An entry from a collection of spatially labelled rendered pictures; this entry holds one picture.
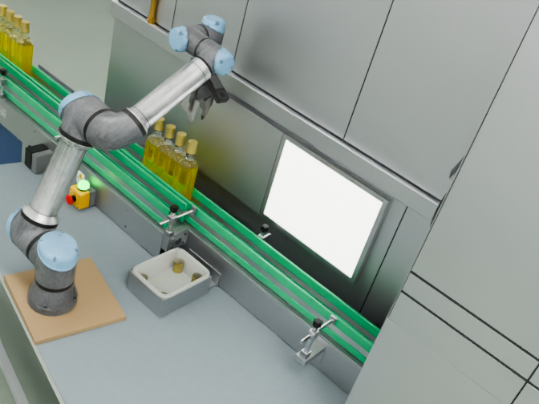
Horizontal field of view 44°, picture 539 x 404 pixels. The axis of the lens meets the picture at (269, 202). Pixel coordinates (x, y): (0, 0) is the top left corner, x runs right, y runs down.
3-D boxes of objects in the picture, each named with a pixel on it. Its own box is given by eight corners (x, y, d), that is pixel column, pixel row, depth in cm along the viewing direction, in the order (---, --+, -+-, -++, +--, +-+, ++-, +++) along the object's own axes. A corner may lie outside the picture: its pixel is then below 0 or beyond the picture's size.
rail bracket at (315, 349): (323, 361, 214) (345, 311, 202) (291, 385, 202) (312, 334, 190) (312, 351, 217) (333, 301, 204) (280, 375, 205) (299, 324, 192)
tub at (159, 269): (208, 292, 232) (213, 273, 227) (160, 318, 216) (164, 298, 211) (175, 264, 239) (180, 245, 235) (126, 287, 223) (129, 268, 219)
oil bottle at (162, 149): (168, 191, 253) (179, 143, 241) (158, 195, 249) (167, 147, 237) (159, 184, 255) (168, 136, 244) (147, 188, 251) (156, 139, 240)
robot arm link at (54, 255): (48, 295, 196) (52, 261, 189) (23, 268, 202) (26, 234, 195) (83, 280, 205) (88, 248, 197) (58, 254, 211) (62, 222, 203)
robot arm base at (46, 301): (39, 322, 200) (42, 299, 194) (18, 289, 208) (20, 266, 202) (86, 307, 210) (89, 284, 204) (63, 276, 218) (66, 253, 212)
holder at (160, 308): (218, 287, 236) (223, 270, 231) (159, 318, 216) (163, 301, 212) (186, 260, 243) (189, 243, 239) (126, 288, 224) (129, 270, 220)
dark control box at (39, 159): (53, 170, 268) (54, 152, 263) (35, 175, 262) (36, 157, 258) (41, 159, 271) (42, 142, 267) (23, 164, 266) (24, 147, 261)
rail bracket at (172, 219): (193, 227, 238) (200, 199, 231) (158, 242, 226) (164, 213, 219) (188, 223, 239) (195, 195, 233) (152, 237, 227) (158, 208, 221)
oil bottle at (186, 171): (189, 208, 248) (200, 159, 236) (178, 212, 244) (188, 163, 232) (180, 199, 250) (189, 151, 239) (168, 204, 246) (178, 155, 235)
